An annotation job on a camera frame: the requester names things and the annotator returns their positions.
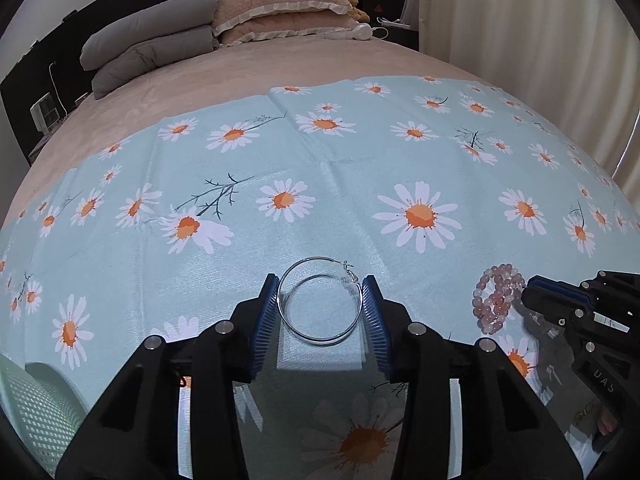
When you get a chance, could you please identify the grey nightstand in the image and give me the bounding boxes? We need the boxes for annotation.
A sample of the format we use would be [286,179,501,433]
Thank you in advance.
[27,133,53,165]

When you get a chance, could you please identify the white headphones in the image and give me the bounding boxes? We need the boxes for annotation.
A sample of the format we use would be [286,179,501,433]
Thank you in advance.
[323,23,388,41]

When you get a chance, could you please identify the cream curtain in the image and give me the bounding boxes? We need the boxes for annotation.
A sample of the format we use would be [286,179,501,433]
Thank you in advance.
[402,0,639,205]

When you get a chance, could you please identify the white charging cable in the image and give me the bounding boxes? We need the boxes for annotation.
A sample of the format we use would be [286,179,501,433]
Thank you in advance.
[48,62,68,116]

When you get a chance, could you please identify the black headboard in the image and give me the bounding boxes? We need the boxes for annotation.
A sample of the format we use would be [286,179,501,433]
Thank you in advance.
[1,0,406,158]

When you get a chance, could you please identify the lower beige ruffled pillow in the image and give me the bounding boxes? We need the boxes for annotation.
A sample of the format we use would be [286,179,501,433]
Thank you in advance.
[220,10,358,47]

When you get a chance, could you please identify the lower grey folded blanket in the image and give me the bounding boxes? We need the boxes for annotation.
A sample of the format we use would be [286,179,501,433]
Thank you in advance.
[91,25,219,100]

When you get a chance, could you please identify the grey folded blanket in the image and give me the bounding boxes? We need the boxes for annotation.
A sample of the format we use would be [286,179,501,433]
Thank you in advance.
[79,0,217,70]
[91,25,219,100]

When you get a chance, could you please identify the white power strip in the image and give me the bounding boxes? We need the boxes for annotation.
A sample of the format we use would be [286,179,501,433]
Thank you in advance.
[376,18,411,29]

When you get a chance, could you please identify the pink bead bracelet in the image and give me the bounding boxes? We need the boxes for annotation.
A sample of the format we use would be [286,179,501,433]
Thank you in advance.
[470,262,527,336]

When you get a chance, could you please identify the brown teddy bear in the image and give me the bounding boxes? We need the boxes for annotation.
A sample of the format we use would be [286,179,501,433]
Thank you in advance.
[347,0,371,24]

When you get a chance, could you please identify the mint green mesh basket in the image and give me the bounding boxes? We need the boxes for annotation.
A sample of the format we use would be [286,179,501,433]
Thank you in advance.
[1,356,87,479]

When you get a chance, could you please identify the small white appliance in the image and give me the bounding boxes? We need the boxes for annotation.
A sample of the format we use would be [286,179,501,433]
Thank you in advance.
[30,93,62,136]

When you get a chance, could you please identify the beige bed cover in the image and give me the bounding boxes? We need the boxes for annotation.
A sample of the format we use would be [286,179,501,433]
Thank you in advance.
[2,36,474,223]

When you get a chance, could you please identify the daisy print blue cloth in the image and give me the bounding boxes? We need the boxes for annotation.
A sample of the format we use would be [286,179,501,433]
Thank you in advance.
[1,76,639,479]

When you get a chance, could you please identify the large silver hoop earring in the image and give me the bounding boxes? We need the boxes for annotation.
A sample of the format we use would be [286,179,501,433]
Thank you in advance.
[277,256,363,347]

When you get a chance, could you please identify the upper grey folded blanket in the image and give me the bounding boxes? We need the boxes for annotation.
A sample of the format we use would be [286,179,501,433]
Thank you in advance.
[79,0,217,70]

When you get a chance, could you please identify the right hand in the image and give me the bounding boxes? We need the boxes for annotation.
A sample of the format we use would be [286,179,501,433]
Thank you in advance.
[597,406,618,436]

